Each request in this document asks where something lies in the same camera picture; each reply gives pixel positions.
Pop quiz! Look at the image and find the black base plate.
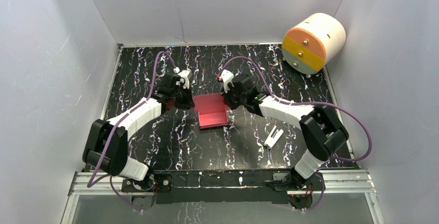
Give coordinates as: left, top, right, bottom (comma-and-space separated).
122, 169, 321, 204

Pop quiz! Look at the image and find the round drawer cabinet toy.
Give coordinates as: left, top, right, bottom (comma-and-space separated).
282, 13, 346, 77

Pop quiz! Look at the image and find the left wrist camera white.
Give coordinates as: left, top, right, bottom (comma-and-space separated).
178, 69, 192, 89

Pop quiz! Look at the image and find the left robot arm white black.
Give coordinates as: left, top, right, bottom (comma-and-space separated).
82, 69, 195, 191

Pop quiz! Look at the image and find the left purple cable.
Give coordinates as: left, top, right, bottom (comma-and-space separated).
87, 51, 181, 213

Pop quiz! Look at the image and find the purple cable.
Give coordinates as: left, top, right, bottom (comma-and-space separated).
219, 55, 373, 212
87, 51, 181, 213

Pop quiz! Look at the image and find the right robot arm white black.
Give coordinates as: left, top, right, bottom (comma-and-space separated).
217, 70, 349, 190

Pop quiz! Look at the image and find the pink paper box sheet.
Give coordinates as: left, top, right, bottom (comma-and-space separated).
193, 93, 229, 129

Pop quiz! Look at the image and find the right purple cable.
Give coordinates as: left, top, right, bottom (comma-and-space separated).
219, 55, 373, 212

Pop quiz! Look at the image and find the aluminium front rail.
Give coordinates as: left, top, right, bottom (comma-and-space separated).
69, 169, 376, 196

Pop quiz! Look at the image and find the small white plastic clip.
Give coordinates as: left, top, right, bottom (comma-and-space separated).
264, 126, 284, 149

